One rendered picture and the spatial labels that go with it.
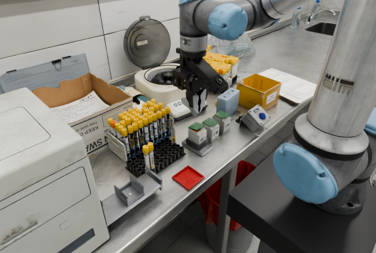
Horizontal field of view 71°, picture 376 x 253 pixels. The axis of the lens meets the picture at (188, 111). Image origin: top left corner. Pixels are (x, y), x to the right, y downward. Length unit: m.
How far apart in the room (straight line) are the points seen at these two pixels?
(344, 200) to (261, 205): 0.18
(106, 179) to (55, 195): 0.32
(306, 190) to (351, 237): 0.21
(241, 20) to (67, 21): 0.70
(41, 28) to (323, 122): 0.94
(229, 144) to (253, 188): 0.27
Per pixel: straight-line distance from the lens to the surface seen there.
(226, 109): 0.99
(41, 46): 1.10
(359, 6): 0.41
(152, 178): 0.74
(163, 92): 1.00
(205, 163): 0.84
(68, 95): 1.11
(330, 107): 0.45
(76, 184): 0.54
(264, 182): 0.71
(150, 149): 0.74
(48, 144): 0.49
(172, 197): 0.75
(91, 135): 0.88
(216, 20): 0.60
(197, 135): 0.84
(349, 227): 0.71
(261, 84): 1.21
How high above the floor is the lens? 1.45
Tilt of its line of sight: 32 degrees down
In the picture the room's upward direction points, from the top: straight up
